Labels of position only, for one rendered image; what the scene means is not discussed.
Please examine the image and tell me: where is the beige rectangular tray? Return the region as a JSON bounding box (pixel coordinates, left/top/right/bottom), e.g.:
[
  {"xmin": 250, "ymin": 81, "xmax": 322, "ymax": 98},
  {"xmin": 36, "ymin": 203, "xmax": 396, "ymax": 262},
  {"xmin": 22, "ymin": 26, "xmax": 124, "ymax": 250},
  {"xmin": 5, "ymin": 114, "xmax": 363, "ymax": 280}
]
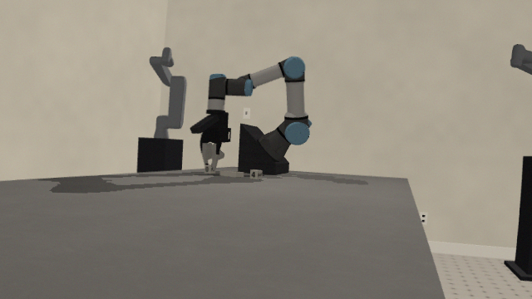
[{"xmin": 220, "ymin": 170, "xmax": 244, "ymax": 177}]

